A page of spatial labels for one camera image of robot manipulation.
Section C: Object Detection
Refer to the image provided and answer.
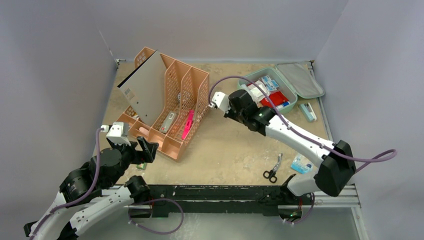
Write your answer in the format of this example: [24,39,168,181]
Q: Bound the white gauze pad packet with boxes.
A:
[247,80,270,102]

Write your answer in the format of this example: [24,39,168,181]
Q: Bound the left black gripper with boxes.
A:
[107,135,158,187]

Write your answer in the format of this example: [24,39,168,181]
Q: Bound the black table front rail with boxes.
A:
[71,183,360,220]

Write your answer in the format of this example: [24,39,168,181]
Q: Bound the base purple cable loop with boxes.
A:
[127,193,185,234]

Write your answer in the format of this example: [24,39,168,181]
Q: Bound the black handled scissors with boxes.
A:
[262,153,284,184]

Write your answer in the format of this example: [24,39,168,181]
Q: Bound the red first aid pouch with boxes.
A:
[260,91,290,108]

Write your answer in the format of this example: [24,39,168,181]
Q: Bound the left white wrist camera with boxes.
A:
[100,121,131,146]

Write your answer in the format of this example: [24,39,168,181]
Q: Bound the blue white bandage roll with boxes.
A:
[276,101,291,111]

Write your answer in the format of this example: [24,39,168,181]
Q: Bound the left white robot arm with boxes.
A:
[23,137,160,240]

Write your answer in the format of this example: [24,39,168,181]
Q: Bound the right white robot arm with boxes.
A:
[211,89,356,204]

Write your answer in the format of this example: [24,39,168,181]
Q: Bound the alcohol wipes bag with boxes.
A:
[260,75,279,93]

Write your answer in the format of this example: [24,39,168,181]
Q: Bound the pink marker pen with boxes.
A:
[181,109,195,140]

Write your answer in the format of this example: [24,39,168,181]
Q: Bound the blue wipes packet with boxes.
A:
[290,153,314,174]

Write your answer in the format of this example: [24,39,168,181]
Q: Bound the grey folder board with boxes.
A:
[117,47,167,127]

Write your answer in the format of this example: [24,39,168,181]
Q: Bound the mint green storage case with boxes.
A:
[245,61,325,115]

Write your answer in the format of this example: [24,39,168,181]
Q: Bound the pink plastic desk organizer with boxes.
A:
[118,52,210,162]

